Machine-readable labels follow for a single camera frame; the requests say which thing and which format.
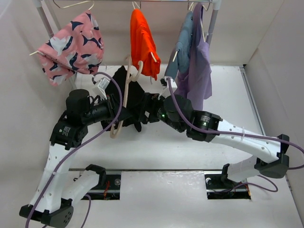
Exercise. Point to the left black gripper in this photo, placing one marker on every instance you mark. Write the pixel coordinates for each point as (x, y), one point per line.
(111, 104)

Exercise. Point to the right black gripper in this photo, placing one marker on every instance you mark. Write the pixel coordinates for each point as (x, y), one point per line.
(153, 100)

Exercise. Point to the black trousers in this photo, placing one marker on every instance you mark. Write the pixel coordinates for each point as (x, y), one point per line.
(131, 114)

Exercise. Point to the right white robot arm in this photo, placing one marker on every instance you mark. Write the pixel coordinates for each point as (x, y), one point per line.
(268, 157)

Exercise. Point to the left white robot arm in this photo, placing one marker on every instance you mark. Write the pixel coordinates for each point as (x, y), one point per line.
(52, 205)

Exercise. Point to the wooden hanger under blue shorts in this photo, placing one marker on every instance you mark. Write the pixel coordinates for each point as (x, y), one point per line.
(190, 8)

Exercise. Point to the wooden hanger under lilac shirt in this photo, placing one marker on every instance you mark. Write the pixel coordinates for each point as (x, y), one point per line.
(204, 8)

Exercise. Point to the wooden hanger under pink shorts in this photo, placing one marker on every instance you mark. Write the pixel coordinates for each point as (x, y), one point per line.
(76, 4)

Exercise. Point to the wooden hanger under orange shorts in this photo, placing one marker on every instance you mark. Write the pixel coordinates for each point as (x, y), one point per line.
(153, 57)

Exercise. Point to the lilac purple shirt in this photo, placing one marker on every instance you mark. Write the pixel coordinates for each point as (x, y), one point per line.
(195, 84)

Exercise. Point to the blue-grey shorts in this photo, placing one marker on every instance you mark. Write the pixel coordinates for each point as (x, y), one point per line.
(183, 44)

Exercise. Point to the pink bird-print shorts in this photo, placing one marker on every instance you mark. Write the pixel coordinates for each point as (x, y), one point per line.
(77, 48)

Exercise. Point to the orange shorts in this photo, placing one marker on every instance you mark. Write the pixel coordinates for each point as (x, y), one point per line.
(143, 42)

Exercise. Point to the grey metal clothes rack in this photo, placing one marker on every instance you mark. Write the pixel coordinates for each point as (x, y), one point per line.
(136, 4)

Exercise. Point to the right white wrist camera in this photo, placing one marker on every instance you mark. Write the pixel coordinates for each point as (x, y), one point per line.
(168, 83)

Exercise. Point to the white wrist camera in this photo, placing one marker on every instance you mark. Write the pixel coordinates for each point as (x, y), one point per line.
(100, 87)
(168, 83)

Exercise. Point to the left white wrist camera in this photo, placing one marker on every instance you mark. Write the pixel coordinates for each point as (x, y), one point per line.
(100, 87)

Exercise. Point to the aluminium rail front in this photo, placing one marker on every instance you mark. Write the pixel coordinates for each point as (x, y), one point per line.
(216, 170)

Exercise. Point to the aluminium rail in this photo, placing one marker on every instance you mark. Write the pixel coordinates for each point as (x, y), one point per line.
(252, 101)
(216, 170)

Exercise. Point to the aluminium rail right side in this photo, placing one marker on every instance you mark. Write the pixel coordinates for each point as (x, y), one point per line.
(252, 101)

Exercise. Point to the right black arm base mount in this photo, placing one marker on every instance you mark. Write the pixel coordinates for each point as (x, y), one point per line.
(217, 188)

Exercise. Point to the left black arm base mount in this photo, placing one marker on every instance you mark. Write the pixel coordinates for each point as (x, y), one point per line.
(111, 188)

